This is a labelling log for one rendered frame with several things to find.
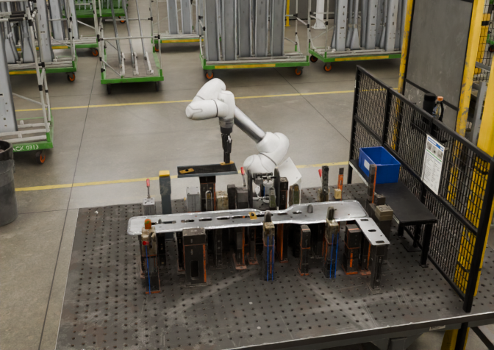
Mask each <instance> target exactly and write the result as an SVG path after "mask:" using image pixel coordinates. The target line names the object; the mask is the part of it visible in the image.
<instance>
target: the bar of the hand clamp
mask: <svg viewBox="0 0 494 350"><path fill-rule="evenodd" d="M328 180H329V167H328V165H322V176H321V188H322V191H323V187H325V186H326V193H328ZM322 194H323V192H322Z"/></svg>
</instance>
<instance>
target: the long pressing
mask: <svg viewBox="0 0 494 350"><path fill-rule="evenodd" d="M309 204H311V205H312V206H313V211H312V213H309V212H307V207H308V205H309ZM329 206H333V207H334V209H337V210H335V211H334V218H335V220H336V221H337V222H338V221H355V219H356V218H369V214H367V212H366V211H365V209H364V208H363V207H362V205H361V204H360V203H359V202H358V201H357V200H345V201H325V202H315V203H304V204H293V205H291V206H290V207H288V208H287V209H286V210H272V211H271V214H273V216H271V220H272V222H273V224H319V223H326V214H327V210H328V207H329ZM250 212H255V213H256V215H264V214H265V211H260V210H256V209H254V208H247V209H236V210H217V211H206V212H187V213H177V214H167V215H147V216H138V217H132V218H130V219H129V221H128V227H127V233H128V234H129V235H141V229H142V227H145V224H144V221H145V220H146V219H147V218H149V219H151V222H152V223H158V220H159V219H161V220H162V224H157V225H151V226H155V230H156V234H159V233H169V232H182V229H187V228H197V227H204V229H205V230H206V229H224V228H234V227H244V226H262V225H263V221H264V217H257V219H254V220H251V219H250V218H236V219H233V218H232V217H237V216H247V215H249V214H248V213H250ZM294 212H301V214H293V213H294ZM278 213H287V215H278ZM226 217H229V219H226V220H217V218H226ZM208 218H211V219H212V220H211V221H199V220H200V219H208ZM188 220H194V222H187V223H182V221H188ZM169 221H175V222H176V223H175V224H163V222H169ZM233 221H234V222H233Z"/></svg>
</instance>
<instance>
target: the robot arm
mask: <svg viewBox="0 0 494 350"><path fill-rule="evenodd" d="M225 90H226V86H225V84H224V83H223V82H222V81H221V80H219V79H217V78H214V79H212V80H210V81H208V82H207V83H206V84H205V85H204V86H203V87H202V88H201V89H200V91H199V92H198V93H197V95H196V96H195V98H194V99H193V100H192V102H191V103H190V104H189V105H188V106H187V108H186V115H187V117H188V118H189V119H192V120H195V121H201V120H206V119H209V118H214V117H219V126H220V128H221V138H222V149H223V161H224V162H225V163H230V153H231V150H232V139H230V138H231V135H230V133H232V132H233V126H234V124H235V125H236V126H237V127H238V128H240V129H241V130H242V131H243V132H244V133H246V134H247V135H248V136H249V137H250V138H251V139H252V140H253V141H254V142H255V143H256V147H257V149H258V151H259V154H258V155H255V154H254V155H251V156H250V157H248V158H247V159H246V160H245V162H244V163H243V168H244V170H245V172H246V174H247V176H248V170H251V172H252V177H253V173H259V172H260V173H261V172H262V173H265V172H268V173H270V172H273V176H274V169H275V168H276V166H277V165H278V164H279V163H280V161H281V160H282V158H283V157H284V156H285V154H286V153H287V150H288V147H289V140H288V138H287V137H286V136H285V135H283V134H282V133H279V132H276V133H274V134H273V133H271V132H264V131H263V130H262V129H261V128H259V127H258V126H257V125H256V124H255V123H254V122H253V121H252V120H251V119H250V118H249V117H248V116H247V115H245V114H244V113H243V112H242V111H241V110H240V109H239V108H238V107H236V106H235V98H234V95H233V94H232V93H231V92H230V91H225Z"/></svg>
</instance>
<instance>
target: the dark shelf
mask: <svg viewBox="0 0 494 350"><path fill-rule="evenodd" d="M349 164H350V165H351V167H352V168H353V169H354V170H355V171H356V172H357V174H358V175H359V176H360V178H361V179H362V180H363V181H364V183H365V184H366V185H367V186H368V182H369V181H368V178H369V177H368V176H367V175H366V174H365V173H364V172H363V170H362V169H361V168H360V167H359V159H355V160H349ZM381 193H383V195H384V196H385V197H386V198H385V205H389V206H390V208H391V209H392V210H393V218H394V219H395V220H396V222H397V223H398V224H399V226H412V225H421V224H436V223H437V218H436V217H435V216H434V215H433V214H432V213H431V212H430V211H429V210H428V209H427V208H426V207H425V206H424V205H423V204H422V203H421V202H420V200H419V199H418V198H417V197H416V196H415V195H414V194H413V193H412V192H411V191H410V190H409V189H408V188H407V187H406V186H405V185H404V184H403V183H402V181H401V180H400V179H398V182H394V183H384V184H376V186H375V193H374V195H375V194H381Z"/></svg>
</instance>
